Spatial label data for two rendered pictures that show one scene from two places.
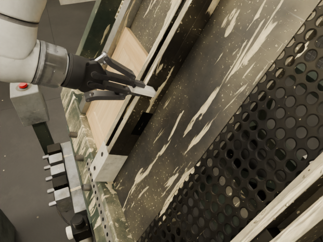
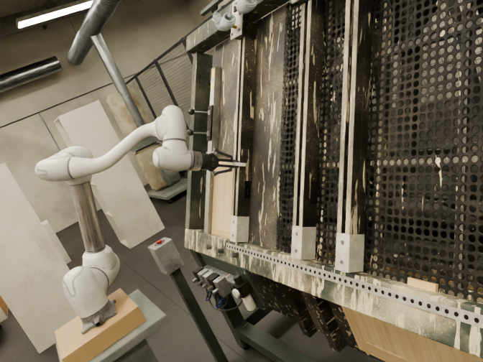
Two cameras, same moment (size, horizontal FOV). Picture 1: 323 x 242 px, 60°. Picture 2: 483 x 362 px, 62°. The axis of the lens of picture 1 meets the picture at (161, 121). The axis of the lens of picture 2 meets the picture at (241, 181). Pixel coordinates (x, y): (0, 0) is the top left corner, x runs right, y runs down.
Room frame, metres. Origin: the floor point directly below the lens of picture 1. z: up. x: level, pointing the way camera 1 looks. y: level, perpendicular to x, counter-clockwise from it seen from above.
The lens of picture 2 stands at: (-1.30, 0.25, 1.65)
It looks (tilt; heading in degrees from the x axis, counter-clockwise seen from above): 14 degrees down; 355
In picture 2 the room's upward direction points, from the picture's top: 24 degrees counter-clockwise
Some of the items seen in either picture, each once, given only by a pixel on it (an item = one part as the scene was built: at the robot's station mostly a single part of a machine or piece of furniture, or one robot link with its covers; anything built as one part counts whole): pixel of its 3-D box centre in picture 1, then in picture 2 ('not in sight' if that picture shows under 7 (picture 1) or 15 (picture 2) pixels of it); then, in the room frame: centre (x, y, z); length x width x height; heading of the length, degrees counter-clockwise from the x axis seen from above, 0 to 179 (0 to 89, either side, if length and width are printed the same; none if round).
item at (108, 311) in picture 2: not in sight; (97, 314); (0.64, 0.99, 0.86); 0.22 x 0.18 x 0.06; 10
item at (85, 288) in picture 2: not in sight; (83, 288); (0.67, 0.99, 1.00); 0.18 x 0.16 x 0.22; 162
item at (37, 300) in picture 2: not in sight; (21, 251); (3.02, 2.23, 0.88); 0.90 x 0.60 x 1.75; 21
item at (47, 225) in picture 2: not in sight; (41, 249); (5.34, 3.01, 0.36); 0.58 x 0.45 x 0.72; 111
